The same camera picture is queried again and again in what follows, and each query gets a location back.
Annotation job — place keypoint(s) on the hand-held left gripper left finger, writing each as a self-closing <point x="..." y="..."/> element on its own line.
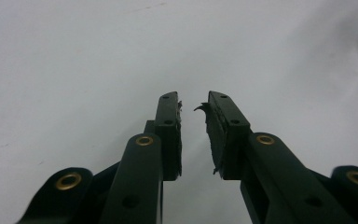
<point x="167" y="137"/>

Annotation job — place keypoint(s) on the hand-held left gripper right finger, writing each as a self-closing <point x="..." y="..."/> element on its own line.
<point x="230" y="137"/>

